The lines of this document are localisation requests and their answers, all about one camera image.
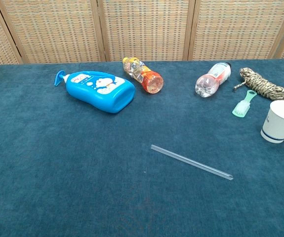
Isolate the white paper cup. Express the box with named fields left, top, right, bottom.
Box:
left=260, top=100, right=284, bottom=144

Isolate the orange drink bottle yellow cap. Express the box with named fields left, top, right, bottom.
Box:
left=122, top=57, right=164, bottom=94

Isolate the blue cartoon pump bottle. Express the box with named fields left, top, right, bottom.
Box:
left=54, top=70, right=135, bottom=114

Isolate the transparent plastic straw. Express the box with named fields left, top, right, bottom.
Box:
left=151, top=144, right=234, bottom=181

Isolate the green small brush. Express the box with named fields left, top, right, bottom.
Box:
left=232, top=89, right=257, bottom=119

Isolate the wicker folding screen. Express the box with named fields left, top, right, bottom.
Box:
left=0, top=0, right=284, bottom=66

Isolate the camouflage rope bundle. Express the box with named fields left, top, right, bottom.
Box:
left=232, top=67, right=284, bottom=101

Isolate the blue carpet table cover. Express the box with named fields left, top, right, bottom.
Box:
left=0, top=58, right=284, bottom=237

